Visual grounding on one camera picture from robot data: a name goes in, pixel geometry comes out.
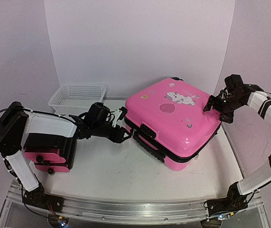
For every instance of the pink hard-shell suitcase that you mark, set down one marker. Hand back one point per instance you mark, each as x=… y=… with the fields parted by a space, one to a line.
x=167 y=119

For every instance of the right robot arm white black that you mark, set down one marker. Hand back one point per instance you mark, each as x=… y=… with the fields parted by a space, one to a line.
x=260 y=103

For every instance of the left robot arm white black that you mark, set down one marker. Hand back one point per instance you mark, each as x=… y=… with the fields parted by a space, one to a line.
x=18 y=122

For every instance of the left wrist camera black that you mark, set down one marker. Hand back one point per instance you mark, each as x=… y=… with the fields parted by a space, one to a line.
x=96 y=115

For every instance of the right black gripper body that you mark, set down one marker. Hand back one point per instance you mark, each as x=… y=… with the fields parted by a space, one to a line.
x=220 y=104

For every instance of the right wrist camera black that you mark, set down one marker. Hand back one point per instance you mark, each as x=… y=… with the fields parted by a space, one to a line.
x=233 y=82

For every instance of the white plastic mesh basket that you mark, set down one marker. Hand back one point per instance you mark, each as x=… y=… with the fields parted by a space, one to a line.
x=77 y=99

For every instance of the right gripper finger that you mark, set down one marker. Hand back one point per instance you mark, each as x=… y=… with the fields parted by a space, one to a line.
x=226 y=117
x=212 y=103

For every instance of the pink and black folded case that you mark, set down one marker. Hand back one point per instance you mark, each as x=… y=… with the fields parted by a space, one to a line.
x=50 y=153

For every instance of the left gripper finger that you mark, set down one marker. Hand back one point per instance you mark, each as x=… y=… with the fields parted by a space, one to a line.
x=121 y=138
x=122 y=132

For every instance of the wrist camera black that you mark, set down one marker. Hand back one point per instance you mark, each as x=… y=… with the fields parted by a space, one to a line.
x=233 y=82
x=96 y=115

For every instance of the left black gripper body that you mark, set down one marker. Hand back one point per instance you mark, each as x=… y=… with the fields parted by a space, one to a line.
x=99 y=131

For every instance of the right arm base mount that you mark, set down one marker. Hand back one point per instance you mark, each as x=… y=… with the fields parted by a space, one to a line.
x=233 y=202

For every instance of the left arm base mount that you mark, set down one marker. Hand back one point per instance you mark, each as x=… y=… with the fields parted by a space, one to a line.
x=40 y=199

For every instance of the curved aluminium rail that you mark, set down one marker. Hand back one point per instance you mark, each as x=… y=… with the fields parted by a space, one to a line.
x=141 y=213

